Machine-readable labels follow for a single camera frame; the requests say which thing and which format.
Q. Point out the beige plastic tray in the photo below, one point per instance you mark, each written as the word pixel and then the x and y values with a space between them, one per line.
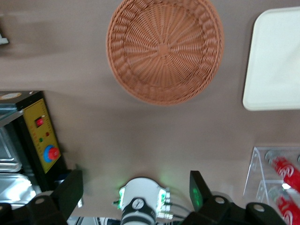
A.
pixel 274 70

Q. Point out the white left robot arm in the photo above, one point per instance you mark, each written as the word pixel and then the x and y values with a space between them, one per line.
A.
pixel 140 187

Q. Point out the black food warmer machine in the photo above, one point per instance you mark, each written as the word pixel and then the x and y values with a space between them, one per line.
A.
pixel 37 112

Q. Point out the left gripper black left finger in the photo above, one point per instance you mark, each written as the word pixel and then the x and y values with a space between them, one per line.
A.
pixel 68 194

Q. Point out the clear acrylic bottle rack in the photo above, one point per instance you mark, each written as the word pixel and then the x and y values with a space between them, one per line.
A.
pixel 255 173

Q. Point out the red cola bottle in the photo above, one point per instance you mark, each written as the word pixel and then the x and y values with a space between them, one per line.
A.
pixel 286 170
pixel 289 208

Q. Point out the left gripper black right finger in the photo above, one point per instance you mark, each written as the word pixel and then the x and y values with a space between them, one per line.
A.
pixel 199 194

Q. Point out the steel pan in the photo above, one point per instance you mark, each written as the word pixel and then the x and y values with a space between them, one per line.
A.
pixel 14 189
pixel 8 152

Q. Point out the round brown wicker basket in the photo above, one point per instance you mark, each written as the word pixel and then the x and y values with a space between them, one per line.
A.
pixel 164 49

